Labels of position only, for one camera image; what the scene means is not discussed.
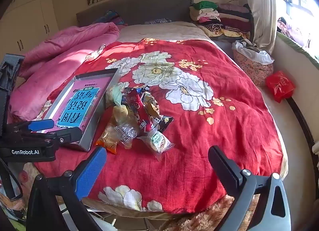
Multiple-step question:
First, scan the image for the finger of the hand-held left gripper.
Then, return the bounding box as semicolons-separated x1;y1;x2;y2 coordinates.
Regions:
48;126;83;146
27;119;55;132

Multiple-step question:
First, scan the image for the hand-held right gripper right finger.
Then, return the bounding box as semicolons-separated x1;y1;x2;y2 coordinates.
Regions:
208;145;292;231

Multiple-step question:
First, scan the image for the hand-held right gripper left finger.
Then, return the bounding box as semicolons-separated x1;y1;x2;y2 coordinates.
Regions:
26;146;107;231

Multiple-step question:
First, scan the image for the grey cardboard box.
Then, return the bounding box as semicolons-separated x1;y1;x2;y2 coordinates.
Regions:
37;68;122;152

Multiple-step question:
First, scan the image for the red strawberry snack packet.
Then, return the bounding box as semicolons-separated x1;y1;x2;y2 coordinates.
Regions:
124;88;156;135

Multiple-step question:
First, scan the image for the black green pea snack packet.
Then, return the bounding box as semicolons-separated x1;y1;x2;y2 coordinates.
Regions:
158;115;175;132

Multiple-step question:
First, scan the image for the long orange clear packet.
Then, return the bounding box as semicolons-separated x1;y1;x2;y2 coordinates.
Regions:
95;121;120;155

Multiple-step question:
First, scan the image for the pink and blue book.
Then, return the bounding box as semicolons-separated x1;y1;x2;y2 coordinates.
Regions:
51;75;114;129

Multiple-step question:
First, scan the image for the red floral blanket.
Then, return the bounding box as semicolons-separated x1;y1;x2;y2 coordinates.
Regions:
33;38;284;214

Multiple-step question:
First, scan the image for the brown fluffy blanket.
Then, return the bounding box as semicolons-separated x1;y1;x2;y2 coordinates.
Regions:
158;193;258;231

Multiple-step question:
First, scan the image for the clear packet of yellow snack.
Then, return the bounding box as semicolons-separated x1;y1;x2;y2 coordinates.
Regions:
113;105;139;150

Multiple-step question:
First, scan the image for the pale green snack packet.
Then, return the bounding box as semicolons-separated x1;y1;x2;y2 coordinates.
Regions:
111;85;123;107

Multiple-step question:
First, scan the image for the round biscuit clear packet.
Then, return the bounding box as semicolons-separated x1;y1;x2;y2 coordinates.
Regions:
138;131;174;161

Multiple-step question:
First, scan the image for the pink quilt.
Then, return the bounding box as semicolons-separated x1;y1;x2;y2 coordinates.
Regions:
9;22;120;122

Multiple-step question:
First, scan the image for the red plastic bag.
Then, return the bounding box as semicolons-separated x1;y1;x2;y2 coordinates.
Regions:
265;70;296;103

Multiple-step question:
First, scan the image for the floral fabric basket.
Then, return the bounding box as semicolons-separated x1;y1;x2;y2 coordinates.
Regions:
232;40;275;87

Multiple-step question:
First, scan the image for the cream wardrobe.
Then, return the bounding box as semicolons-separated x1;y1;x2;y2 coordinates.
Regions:
0;0;59;55

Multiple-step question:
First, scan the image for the colourful striped pillow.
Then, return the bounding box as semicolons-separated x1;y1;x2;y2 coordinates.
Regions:
93;10;128;26

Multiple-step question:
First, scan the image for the dark patterned cloth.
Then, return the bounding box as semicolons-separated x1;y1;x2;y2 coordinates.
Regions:
144;18;173;25

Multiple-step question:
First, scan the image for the stack of folded clothes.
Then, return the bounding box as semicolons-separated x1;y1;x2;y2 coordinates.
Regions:
189;1;253;40

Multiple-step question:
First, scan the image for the grey padded headboard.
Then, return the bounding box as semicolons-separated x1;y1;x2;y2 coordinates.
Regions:
76;0;195;27

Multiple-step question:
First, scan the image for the cream curtain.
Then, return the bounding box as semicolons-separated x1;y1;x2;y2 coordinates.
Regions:
246;0;278;55

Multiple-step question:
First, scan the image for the window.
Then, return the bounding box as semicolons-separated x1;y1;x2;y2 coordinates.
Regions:
274;0;319;48

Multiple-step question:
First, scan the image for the black cable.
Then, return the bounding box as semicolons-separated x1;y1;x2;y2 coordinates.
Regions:
0;158;23;202

